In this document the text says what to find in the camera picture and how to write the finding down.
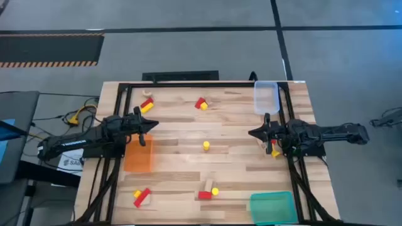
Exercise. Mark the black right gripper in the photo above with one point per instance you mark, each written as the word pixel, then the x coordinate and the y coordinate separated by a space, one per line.
pixel 276 132

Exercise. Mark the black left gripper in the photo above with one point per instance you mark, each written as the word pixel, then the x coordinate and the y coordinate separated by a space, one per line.
pixel 135 125

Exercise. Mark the yellow rectangular wooden block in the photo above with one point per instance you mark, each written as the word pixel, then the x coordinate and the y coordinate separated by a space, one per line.
pixel 147 108

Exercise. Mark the yellow wooden cylinder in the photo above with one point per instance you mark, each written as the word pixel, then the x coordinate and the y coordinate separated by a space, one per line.
pixel 215 191
pixel 206 145

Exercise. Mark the long red wooden block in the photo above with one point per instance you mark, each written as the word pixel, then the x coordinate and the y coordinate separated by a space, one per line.
pixel 143 197

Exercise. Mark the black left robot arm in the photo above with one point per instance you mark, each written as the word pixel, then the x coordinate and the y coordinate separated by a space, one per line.
pixel 78 141

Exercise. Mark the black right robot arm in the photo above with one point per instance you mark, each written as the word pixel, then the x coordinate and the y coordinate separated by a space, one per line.
pixel 329 135

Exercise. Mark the clear plastic bin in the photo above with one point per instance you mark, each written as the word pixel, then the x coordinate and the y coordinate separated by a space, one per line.
pixel 266 97

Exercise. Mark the orange translucent plastic bin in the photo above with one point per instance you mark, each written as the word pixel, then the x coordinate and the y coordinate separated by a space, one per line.
pixel 138 160

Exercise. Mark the black perforated floor panel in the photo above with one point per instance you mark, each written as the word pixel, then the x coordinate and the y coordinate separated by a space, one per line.
pixel 180 76

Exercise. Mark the green translucent plastic bin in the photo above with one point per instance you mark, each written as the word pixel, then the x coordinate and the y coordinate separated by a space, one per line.
pixel 273 208

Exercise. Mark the white printed paper sheet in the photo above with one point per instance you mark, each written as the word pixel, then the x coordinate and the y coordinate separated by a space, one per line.
pixel 70 163

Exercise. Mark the black desk base bar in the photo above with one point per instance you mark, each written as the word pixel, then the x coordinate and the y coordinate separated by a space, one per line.
pixel 47 174

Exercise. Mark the black hazard-striped floor mat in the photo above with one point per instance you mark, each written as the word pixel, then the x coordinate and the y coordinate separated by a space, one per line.
pixel 50 48

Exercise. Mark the grey desk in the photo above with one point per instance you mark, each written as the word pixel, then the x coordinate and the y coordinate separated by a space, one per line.
pixel 22 106

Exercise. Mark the black floor stand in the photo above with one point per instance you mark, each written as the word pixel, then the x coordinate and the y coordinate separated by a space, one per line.
pixel 389 120

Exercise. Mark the blue panel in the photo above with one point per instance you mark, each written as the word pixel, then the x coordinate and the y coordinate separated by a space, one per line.
pixel 3 147

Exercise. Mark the black aluminium table frame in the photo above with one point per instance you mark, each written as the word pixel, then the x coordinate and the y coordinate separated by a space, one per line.
pixel 188 84

